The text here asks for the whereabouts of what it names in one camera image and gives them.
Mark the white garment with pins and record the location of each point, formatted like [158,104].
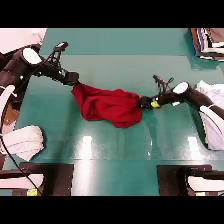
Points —
[213,110]
[23,141]

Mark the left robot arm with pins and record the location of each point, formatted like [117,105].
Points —
[15,71]

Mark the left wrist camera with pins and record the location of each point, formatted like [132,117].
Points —
[57,52]

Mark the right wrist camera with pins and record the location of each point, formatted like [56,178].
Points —
[162,85]

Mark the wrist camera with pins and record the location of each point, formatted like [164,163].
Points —
[162,85]
[57,52]

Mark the red garment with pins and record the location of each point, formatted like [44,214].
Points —
[110,106]

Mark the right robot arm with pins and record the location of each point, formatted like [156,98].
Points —
[196,97]

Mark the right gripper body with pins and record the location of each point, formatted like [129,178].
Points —
[147,102]

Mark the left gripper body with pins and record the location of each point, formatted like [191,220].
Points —
[71,78]

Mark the pale pink garment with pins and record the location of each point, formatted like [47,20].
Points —
[18,38]

